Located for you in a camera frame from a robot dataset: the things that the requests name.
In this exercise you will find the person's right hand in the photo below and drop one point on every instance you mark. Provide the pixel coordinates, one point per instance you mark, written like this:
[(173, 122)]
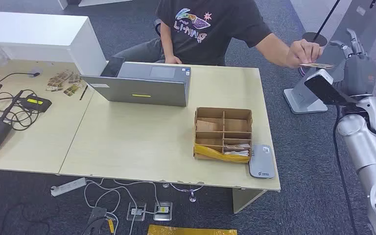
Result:
[(172, 60)]

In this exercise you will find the steel floor socket yellow label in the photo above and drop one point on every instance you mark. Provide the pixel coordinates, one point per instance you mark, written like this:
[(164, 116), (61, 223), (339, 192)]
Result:
[(163, 211)]

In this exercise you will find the round dark disc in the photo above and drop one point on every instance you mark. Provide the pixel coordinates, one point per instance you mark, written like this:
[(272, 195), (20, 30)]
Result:
[(301, 72)]

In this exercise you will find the chrome stool base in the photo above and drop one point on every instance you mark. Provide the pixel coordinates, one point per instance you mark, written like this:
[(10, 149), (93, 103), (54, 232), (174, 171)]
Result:
[(192, 196)]

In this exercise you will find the person's left hand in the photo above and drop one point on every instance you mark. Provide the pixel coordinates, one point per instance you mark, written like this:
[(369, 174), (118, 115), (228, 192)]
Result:
[(303, 53)]

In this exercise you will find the white power strip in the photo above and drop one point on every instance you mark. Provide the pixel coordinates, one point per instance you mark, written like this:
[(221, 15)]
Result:
[(68, 187)]

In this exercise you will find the autumn trees photo ID card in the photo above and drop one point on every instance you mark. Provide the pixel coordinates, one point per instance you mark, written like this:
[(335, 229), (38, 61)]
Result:
[(317, 65)]

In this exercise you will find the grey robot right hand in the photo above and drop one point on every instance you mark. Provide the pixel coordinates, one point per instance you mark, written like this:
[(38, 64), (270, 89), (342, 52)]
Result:
[(360, 74)]

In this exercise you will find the black adapter with yellow label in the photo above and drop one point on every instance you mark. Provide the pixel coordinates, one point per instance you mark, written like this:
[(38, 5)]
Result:
[(35, 103)]

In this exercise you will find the white cabinet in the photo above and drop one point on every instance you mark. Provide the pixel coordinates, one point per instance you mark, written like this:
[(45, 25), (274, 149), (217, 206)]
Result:
[(29, 35)]

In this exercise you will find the black floor adapter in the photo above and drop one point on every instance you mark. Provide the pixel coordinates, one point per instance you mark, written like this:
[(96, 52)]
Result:
[(97, 214)]

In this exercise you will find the cardboard divider box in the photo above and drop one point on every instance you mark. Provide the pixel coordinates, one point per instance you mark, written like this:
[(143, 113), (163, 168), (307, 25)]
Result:
[(222, 112)]

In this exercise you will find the black phone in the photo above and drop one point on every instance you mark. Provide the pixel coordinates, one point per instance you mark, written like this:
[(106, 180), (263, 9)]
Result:
[(112, 66)]

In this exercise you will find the grey laptop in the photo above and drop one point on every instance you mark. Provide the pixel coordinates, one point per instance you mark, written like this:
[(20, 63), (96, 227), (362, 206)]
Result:
[(142, 87)]

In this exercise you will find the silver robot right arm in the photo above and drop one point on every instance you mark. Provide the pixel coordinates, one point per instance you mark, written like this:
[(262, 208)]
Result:
[(369, 155)]

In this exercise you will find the black stanchion post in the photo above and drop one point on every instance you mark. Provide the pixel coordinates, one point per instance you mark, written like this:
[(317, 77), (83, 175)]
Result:
[(314, 39)]

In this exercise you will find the person's right forearm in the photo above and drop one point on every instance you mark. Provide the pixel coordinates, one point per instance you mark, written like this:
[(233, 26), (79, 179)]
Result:
[(165, 42)]

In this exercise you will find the grey kiosk stand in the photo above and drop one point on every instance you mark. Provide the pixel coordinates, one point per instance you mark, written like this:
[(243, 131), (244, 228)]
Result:
[(301, 100)]

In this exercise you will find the black gooseneck microphone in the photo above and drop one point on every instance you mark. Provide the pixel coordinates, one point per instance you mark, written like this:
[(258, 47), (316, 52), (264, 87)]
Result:
[(13, 74)]

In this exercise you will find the person's left forearm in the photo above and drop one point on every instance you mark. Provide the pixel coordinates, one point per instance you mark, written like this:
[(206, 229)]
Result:
[(272, 50)]

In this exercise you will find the white furniture base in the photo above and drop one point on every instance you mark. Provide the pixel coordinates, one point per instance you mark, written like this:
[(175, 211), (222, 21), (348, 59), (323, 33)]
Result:
[(94, 2)]

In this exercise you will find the pale desk leg panel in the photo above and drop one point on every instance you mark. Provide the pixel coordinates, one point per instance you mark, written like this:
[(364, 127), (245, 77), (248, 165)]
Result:
[(244, 199)]

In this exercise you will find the grey card reader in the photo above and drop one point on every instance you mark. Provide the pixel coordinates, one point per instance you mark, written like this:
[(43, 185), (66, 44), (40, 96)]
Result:
[(262, 162)]

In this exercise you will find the black pen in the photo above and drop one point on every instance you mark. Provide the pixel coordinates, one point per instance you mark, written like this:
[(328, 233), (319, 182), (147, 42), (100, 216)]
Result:
[(83, 92)]

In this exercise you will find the person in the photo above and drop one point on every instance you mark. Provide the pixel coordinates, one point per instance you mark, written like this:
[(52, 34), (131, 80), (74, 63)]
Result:
[(207, 48)]

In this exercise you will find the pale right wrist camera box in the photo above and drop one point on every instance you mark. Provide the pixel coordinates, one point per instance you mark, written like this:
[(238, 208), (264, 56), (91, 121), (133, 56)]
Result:
[(324, 87)]

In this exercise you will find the yellow floor tape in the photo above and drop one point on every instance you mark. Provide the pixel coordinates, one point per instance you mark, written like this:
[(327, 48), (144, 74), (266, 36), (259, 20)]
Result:
[(191, 231)]

